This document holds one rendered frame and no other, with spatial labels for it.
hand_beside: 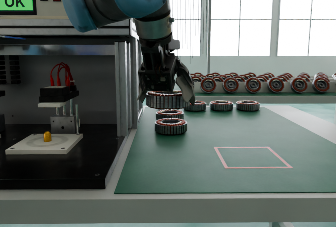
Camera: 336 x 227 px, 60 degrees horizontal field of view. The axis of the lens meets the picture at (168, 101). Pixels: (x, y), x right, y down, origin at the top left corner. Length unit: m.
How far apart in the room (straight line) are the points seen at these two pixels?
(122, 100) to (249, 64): 6.69
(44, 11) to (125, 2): 0.62
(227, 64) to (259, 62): 0.79
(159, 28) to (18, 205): 0.42
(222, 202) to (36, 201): 0.35
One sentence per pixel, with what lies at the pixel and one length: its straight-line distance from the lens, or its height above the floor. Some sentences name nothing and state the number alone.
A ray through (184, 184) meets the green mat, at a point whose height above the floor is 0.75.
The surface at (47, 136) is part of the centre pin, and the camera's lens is 0.85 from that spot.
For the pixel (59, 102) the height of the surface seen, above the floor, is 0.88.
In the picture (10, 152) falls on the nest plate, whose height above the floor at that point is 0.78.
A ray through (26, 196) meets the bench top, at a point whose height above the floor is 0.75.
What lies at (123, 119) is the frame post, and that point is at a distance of 0.88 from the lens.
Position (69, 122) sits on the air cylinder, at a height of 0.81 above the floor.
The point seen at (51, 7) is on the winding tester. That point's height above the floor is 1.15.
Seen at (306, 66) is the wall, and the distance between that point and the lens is 7.98.
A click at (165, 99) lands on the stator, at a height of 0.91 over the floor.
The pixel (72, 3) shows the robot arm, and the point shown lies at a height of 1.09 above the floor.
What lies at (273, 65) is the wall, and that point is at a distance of 7.66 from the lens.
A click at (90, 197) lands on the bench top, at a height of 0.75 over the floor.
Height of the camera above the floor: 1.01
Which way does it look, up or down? 9 degrees down
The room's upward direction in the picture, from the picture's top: straight up
